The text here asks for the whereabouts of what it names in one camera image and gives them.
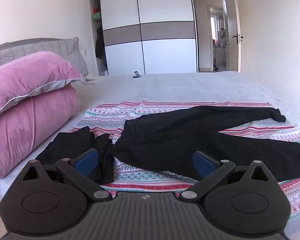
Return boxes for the dark hanging clothes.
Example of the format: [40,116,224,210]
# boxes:
[95,26,106,59]

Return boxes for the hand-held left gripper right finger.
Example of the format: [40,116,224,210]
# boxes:
[179,151,277,202]

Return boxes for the folded black garment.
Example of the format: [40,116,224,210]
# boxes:
[36,126,115,184]

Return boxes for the white room door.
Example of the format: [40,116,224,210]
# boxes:
[224,0,242,73]

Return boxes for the striped patterned blanket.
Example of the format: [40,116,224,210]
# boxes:
[68,100,300,221]

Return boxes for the small grey cloth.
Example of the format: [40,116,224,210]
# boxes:
[80,76,102,85]

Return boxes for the pink pillow with grey edge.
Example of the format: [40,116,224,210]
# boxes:
[0,51,83,124]

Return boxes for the black pants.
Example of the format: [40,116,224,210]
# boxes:
[107,105,300,182]

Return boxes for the white and grey wardrobe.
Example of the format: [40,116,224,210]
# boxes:
[89,0,199,76]

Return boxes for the bed with grey sheet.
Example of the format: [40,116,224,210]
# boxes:
[0,72,300,240]

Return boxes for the large pink pillow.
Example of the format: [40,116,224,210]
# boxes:
[0,84,79,179]

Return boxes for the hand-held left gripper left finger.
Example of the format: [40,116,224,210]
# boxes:
[22,148,113,202]

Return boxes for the grey quilted pillow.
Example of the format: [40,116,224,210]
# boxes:
[0,37,89,77]

